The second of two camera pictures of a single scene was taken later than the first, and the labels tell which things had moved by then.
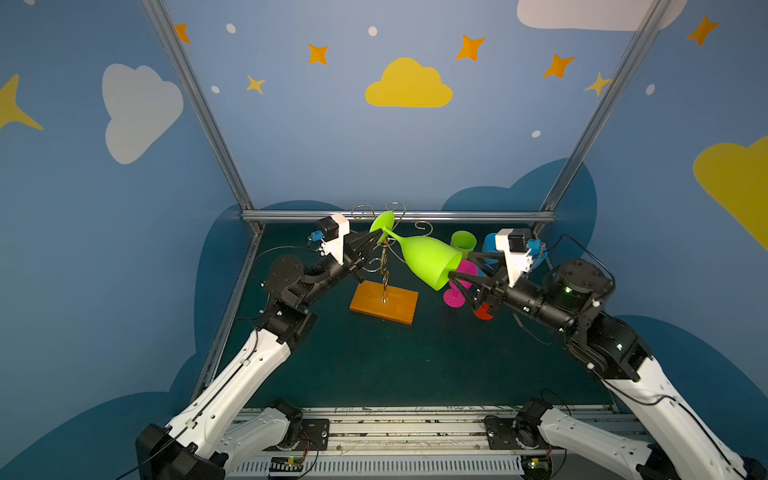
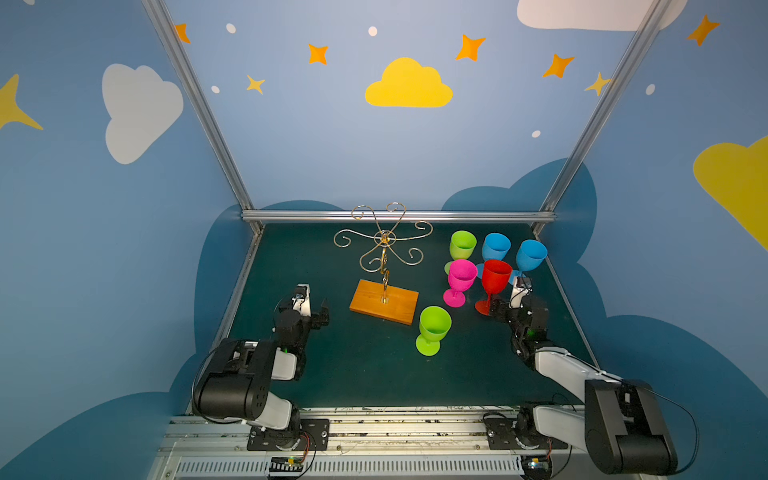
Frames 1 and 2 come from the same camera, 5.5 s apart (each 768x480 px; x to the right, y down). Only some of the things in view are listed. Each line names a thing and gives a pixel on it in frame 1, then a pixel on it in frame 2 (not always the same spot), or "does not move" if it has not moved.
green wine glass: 464,242 does not move
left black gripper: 353,261 to 318,314
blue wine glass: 489,243 does not move
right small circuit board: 536,466 does not move
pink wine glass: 454,297 does not move
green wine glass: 428,260 to 434,323
